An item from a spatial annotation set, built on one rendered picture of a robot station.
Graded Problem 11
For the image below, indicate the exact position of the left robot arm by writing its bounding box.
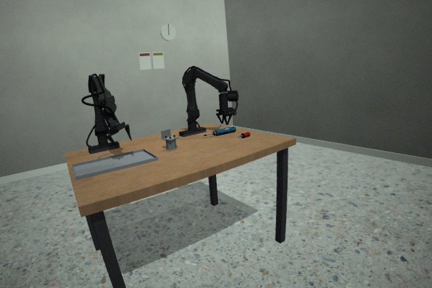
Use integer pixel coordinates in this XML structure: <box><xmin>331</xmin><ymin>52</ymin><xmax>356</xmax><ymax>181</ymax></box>
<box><xmin>179</xmin><ymin>67</ymin><xmax>238</xmax><ymax>134</ymax></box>

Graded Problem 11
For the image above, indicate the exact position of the blue electric screwdriver barrel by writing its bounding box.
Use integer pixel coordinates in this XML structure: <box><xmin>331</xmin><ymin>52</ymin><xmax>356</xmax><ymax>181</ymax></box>
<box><xmin>212</xmin><ymin>127</ymin><xmax>236</xmax><ymax>136</ymax></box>

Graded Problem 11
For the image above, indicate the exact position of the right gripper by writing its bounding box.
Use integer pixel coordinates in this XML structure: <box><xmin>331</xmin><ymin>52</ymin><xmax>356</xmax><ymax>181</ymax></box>
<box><xmin>106</xmin><ymin>116</ymin><xmax>132</xmax><ymax>148</ymax></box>

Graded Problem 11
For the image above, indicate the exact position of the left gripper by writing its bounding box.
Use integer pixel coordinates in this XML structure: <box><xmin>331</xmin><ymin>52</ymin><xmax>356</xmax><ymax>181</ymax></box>
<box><xmin>216</xmin><ymin>102</ymin><xmax>234</xmax><ymax>125</ymax></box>

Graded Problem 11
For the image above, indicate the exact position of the dark grey cylinder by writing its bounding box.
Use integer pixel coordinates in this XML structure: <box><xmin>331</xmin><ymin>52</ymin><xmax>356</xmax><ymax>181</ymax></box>
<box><xmin>166</xmin><ymin>139</ymin><xmax>177</xmax><ymax>150</ymax></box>

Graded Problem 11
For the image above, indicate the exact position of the grey l-shaped metal bracket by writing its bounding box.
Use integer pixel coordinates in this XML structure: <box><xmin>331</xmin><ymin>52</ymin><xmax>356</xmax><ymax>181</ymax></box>
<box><xmin>161</xmin><ymin>129</ymin><xmax>179</xmax><ymax>141</ymax></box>

